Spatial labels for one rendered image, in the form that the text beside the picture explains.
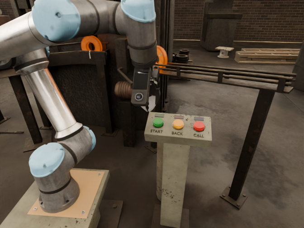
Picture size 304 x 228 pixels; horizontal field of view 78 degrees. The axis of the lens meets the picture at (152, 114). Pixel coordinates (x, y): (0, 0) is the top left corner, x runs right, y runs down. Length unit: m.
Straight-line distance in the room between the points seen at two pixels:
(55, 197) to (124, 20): 0.65
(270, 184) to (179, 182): 0.77
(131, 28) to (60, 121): 0.48
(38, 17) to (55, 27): 0.04
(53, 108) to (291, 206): 1.33
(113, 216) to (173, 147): 0.58
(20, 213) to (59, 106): 0.43
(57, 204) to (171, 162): 0.45
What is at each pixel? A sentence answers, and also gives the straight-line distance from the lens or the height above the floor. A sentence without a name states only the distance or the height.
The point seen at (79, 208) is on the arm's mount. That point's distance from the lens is 0.86.
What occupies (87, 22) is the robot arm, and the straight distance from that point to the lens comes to 0.45.
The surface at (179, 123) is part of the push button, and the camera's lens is 0.70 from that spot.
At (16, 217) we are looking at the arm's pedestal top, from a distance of 0.94.
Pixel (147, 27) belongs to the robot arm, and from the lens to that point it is 0.48.
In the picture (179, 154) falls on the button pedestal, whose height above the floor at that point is 0.49.
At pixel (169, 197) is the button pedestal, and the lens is 0.93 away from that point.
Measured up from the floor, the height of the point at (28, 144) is 0.01.
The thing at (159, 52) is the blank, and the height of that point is 0.75.
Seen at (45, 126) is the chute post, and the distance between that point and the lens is 2.04.
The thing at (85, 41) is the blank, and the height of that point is 0.77.
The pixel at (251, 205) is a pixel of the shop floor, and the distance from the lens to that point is 1.32.
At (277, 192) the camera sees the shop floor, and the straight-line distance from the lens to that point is 1.46.
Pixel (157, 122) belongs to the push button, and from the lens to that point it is 0.70.
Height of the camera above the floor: 0.97
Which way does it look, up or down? 29 degrees down
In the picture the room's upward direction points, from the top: straight up
